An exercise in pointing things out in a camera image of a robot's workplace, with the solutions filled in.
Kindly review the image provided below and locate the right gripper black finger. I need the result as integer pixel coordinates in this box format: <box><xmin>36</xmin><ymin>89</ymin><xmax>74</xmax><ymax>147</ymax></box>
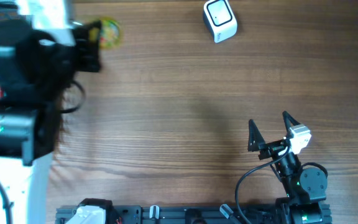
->
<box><xmin>247</xmin><ymin>119</ymin><xmax>265</xmax><ymax>152</ymax></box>
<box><xmin>282</xmin><ymin>111</ymin><xmax>300</xmax><ymax>131</ymax></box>

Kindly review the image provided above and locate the yellow oil bottle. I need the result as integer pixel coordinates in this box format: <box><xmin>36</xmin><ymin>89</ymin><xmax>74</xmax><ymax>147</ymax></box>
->
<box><xmin>88</xmin><ymin>17</ymin><xmax>123</xmax><ymax>50</ymax></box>

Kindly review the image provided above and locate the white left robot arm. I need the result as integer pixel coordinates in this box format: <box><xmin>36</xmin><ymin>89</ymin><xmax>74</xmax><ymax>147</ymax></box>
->
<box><xmin>0</xmin><ymin>0</ymin><xmax>102</xmax><ymax>223</ymax></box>

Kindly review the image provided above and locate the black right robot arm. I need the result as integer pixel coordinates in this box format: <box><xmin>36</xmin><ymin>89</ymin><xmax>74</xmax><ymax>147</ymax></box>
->
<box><xmin>247</xmin><ymin>111</ymin><xmax>333</xmax><ymax>224</ymax></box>

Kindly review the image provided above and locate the white barcode scanner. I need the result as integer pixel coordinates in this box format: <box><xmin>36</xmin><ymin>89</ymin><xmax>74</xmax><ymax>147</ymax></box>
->
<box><xmin>203</xmin><ymin>0</ymin><xmax>238</xmax><ymax>44</ymax></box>

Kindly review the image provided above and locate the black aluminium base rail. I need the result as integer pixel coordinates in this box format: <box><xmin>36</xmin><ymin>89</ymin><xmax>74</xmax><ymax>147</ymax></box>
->
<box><xmin>55</xmin><ymin>203</ymin><xmax>333</xmax><ymax>224</ymax></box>

